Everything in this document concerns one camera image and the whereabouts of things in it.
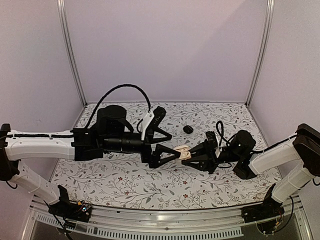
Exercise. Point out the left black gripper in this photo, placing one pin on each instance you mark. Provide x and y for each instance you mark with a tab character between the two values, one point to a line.
154	159

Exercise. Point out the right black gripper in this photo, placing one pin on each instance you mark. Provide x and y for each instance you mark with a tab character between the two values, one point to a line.
207	164

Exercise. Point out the white round earbud case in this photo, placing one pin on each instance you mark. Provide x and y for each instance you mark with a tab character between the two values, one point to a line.
184	152

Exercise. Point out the black earbud charging case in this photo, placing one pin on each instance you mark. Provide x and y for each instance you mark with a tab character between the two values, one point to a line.
188	129

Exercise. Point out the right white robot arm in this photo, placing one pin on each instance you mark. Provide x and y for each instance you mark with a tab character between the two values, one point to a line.
303	146

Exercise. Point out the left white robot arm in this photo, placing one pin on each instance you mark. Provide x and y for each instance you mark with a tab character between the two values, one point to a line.
111	133

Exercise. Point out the floral tablecloth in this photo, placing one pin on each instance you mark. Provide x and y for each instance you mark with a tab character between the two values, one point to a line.
122	180

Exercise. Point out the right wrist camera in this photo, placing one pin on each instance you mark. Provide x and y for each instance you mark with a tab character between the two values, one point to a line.
211	142

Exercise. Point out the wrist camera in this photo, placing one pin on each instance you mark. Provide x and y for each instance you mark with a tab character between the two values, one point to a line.
211	142
150	122

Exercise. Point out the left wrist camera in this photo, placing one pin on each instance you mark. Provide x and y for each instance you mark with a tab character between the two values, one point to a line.
150	122

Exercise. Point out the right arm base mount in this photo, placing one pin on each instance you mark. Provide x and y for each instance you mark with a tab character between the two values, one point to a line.
269	208

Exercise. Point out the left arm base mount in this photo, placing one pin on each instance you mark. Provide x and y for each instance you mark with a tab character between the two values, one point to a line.
80	211

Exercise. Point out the front aluminium rail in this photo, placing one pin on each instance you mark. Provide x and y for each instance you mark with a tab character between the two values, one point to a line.
112	223

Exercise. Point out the right aluminium frame post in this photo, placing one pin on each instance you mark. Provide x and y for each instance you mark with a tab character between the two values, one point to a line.
262	51

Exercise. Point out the aluminium frame post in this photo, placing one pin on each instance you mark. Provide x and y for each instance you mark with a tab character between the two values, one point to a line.
262	51
61	7

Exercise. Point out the left aluminium frame post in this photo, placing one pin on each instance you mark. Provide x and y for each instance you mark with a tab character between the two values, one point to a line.
61	7

